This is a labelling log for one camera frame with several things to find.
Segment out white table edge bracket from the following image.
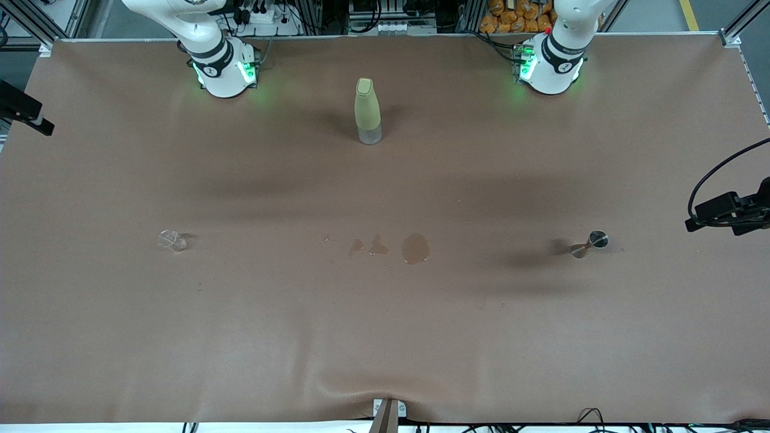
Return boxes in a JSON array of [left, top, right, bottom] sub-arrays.
[[373, 398, 407, 419]]

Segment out orange snack bags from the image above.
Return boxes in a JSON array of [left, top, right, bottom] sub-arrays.
[[479, 0, 557, 34]]

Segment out steel double-ended jigger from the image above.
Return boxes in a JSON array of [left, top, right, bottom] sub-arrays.
[[568, 230, 609, 259]]

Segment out brown table cloth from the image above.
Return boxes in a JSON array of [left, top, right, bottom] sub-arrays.
[[0, 33, 770, 425]]

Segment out white power strip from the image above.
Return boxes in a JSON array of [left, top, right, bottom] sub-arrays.
[[232, 3, 301, 37], [349, 21, 437, 35]]

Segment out aluminium frame post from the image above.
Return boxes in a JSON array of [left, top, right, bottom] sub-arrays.
[[719, 0, 770, 49], [0, 0, 91, 58]]

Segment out yellow-green bottle with cap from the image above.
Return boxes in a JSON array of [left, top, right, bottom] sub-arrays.
[[354, 77, 383, 146]]

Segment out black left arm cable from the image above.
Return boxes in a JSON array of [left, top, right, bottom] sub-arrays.
[[688, 138, 770, 208]]

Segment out clear glass measuring cup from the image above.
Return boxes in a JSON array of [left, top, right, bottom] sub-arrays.
[[158, 230, 187, 253]]

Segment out large liquid puddle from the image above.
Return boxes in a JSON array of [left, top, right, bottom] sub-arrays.
[[401, 233, 431, 265]]

